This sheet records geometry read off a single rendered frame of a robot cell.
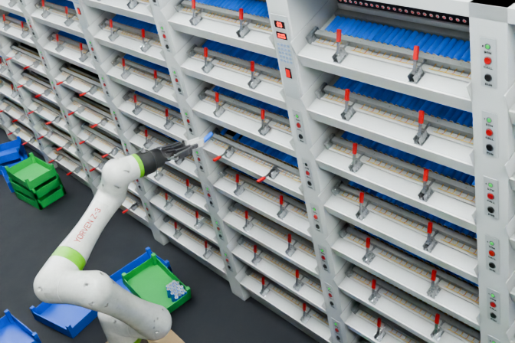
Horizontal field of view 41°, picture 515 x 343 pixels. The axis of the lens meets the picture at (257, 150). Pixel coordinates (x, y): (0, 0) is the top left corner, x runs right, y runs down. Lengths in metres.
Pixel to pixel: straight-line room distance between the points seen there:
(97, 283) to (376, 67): 1.09
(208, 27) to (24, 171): 2.55
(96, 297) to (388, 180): 0.98
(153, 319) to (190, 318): 0.84
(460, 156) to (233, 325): 1.73
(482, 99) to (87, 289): 1.31
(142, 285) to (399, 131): 1.94
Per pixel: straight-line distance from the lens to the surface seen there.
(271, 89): 2.30
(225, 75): 2.48
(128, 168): 2.48
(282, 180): 2.51
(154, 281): 3.54
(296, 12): 2.05
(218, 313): 3.34
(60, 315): 3.68
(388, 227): 2.21
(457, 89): 1.75
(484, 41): 1.61
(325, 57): 2.01
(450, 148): 1.86
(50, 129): 4.73
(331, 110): 2.11
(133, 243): 3.94
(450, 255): 2.10
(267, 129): 2.44
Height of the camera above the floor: 2.26
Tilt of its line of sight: 31 degrees down
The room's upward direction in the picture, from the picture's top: 13 degrees counter-clockwise
